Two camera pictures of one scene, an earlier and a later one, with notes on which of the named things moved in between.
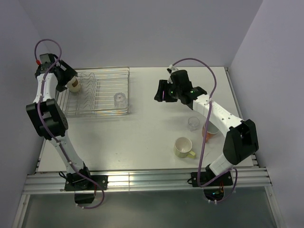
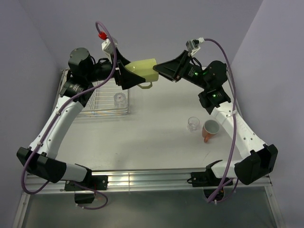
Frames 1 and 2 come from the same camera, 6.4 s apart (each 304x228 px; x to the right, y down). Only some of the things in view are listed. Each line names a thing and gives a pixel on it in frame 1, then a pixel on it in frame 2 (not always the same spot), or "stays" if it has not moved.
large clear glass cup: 120,100 stays
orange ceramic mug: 212,130 stays
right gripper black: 163,86 → 175,69
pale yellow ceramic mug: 182,147 → 145,69
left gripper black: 69,74 → 127,79
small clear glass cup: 193,123 stays
